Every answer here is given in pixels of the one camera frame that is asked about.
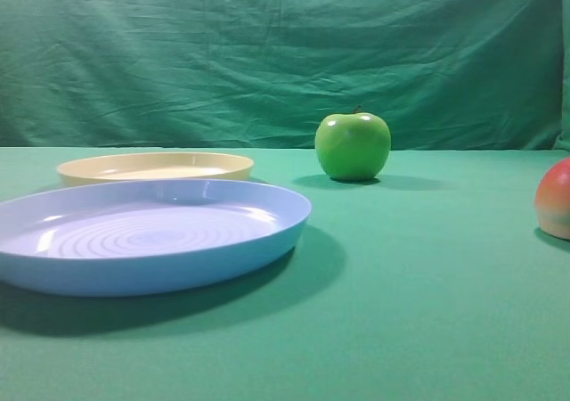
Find pink and cream bread bun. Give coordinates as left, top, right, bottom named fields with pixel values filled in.
left=534, top=158, right=570, bottom=240

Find green tablecloth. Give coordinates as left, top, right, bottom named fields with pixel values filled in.
left=1, top=149, right=569, bottom=400

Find yellow plate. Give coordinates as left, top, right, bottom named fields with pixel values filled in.
left=57, top=151, right=255, bottom=186

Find green backdrop curtain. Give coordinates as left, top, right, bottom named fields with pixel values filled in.
left=1, top=0, right=569, bottom=150

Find blue plate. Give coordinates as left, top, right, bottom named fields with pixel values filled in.
left=1, top=179, right=312, bottom=297

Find green apple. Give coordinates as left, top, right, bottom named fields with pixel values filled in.
left=314, top=107, right=392, bottom=182

